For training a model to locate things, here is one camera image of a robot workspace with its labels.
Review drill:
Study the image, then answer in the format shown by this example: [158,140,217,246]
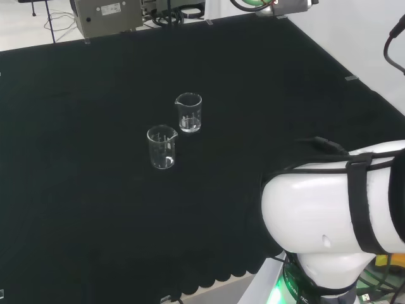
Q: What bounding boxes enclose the clear glass beaker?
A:
[174,92,203,134]
[146,124,179,170]

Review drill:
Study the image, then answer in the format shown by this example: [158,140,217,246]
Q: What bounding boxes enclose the black bench cloth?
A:
[0,14,405,296]

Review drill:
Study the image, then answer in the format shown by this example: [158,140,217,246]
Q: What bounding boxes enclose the grey metal control box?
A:
[70,0,144,40]

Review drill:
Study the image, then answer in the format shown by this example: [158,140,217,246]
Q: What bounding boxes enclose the coiled black cables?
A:
[151,5,206,27]

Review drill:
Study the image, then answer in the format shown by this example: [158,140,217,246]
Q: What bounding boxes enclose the dark tripod leg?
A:
[30,0,58,44]

